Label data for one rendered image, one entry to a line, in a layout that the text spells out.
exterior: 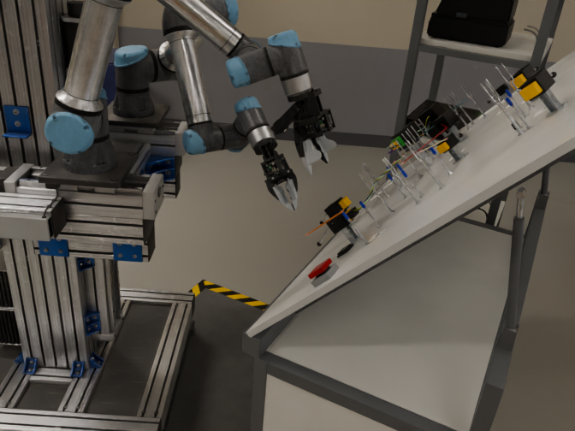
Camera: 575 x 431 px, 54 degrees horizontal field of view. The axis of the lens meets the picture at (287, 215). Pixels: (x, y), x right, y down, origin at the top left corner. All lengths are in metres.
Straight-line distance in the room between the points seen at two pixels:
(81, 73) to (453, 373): 1.22
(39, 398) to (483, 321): 1.59
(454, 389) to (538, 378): 1.47
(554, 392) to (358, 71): 3.17
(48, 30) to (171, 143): 0.60
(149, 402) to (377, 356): 0.97
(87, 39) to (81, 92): 0.13
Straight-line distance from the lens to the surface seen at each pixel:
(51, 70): 1.83
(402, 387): 1.54
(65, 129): 1.50
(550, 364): 3.14
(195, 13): 1.54
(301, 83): 1.44
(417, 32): 2.34
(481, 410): 1.38
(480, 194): 1.11
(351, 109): 5.20
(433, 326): 1.77
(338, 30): 5.03
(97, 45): 1.45
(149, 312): 2.67
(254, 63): 1.43
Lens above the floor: 1.85
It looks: 28 degrees down
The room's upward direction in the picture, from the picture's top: 5 degrees clockwise
